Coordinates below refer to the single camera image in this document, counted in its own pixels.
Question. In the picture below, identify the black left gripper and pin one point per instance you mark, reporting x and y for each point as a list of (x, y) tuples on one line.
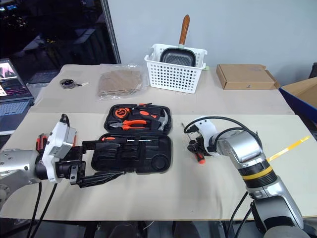
[(68, 169)]

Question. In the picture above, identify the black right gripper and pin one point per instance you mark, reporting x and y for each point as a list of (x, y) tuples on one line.
[(202, 146)]

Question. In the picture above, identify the black plastic tool case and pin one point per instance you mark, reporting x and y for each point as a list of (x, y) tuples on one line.
[(148, 153)]

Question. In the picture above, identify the orange utility knife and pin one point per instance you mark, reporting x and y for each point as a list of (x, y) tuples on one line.
[(38, 144)]

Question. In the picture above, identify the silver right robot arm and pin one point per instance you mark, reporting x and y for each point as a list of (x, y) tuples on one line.
[(250, 153)]

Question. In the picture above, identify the thin black orange-tipped tool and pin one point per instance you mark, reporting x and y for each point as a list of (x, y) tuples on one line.
[(143, 104)]

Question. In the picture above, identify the orange black tape measure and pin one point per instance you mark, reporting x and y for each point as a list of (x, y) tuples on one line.
[(121, 112)]

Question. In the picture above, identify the white perforated plastic basket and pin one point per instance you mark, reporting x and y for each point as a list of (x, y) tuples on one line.
[(173, 77)]

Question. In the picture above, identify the dark rounded shape under table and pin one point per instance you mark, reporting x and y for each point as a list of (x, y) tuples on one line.
[(126, 231)]

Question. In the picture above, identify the small white tag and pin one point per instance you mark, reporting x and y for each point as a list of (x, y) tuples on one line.
[(84, 83)]

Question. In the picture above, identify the small green object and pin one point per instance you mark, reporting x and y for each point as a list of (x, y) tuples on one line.
[(206, 68)]

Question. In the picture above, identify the clear bag of brown cardboard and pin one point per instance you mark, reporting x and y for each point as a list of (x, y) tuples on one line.
[(119, 83)]

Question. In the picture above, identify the small round tape measure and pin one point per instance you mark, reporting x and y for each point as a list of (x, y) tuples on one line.
[(67, 83)]

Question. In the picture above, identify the flat brown cardboard box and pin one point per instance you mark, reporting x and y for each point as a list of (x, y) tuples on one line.
[(245, 75)]

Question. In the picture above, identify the yellow tape strip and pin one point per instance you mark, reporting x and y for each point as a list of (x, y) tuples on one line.
[(289, 146)]

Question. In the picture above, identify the open laptop computer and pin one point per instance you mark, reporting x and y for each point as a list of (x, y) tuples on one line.
[(13, 109)]

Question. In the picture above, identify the blue box with cardboard lining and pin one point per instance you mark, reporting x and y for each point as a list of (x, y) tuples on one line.
[(302, 98)]

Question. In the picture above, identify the dark chair back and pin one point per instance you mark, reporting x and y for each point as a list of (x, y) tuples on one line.
[(313, 70)]

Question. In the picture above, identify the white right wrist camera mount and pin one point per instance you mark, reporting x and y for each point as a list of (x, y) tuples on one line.
[(206, 129)]

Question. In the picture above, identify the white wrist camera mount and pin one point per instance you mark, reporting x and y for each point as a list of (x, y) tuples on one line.
[(206, 129), (58, 141)]

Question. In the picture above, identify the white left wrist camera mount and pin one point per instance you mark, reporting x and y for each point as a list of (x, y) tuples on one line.
[(58, 141)]

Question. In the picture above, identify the grey metal window post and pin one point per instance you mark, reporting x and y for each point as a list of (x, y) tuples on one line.
[(111, 32)]

